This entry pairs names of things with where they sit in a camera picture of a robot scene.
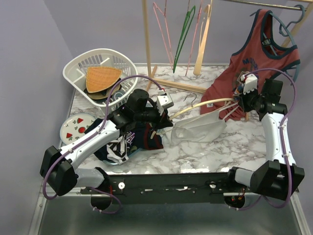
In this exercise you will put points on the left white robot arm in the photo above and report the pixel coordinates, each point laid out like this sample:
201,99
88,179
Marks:
59,167

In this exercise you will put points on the pink wire hanger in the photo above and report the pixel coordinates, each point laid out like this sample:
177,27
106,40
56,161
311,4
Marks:
195,31
164,33

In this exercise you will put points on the watermelon pattern plate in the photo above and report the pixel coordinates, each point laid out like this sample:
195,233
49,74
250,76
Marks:
75,126

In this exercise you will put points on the blue plastic hanger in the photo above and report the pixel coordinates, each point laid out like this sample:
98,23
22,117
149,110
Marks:
288,31

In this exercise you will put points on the green plastic hanger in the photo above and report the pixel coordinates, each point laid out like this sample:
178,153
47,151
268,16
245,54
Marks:
184,31

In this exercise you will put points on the tan wooden hanger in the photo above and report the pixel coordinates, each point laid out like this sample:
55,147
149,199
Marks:
203,37

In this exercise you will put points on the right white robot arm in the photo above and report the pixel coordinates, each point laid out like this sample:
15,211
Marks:
279,176

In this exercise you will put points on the clear blue plastic bin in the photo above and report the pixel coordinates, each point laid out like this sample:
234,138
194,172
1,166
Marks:
110,161

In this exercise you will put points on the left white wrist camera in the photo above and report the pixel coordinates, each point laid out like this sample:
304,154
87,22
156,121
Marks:
164,102

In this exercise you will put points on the wooden clothes rack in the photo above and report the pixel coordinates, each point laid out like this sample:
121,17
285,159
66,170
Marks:
189,87

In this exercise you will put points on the dark hats in basket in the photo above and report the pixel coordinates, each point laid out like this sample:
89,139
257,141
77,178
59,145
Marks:
102,94

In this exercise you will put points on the cream wooden hanger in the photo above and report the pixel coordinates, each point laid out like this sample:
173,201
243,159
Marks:
193,110

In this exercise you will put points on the pile of dark clothes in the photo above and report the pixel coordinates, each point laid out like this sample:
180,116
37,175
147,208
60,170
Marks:
144,139

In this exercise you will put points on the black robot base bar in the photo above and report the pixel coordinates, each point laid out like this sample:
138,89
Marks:
174,188

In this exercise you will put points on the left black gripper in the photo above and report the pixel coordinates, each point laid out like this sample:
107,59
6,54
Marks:
162,121

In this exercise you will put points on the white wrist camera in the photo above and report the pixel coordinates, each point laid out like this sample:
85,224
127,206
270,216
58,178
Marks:
250,83
164,102

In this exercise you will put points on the white tank top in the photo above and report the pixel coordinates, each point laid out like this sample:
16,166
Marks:
202,129

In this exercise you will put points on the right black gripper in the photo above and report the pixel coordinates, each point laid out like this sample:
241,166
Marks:
242,99

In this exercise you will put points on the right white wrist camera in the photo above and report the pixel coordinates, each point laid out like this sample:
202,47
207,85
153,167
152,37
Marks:
250,83

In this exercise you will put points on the red graphic tank top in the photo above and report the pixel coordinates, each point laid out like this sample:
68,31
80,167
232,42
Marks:
260,53

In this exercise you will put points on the white plastic laundry basket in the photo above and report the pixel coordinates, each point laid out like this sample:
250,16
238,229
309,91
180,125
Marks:
75,71

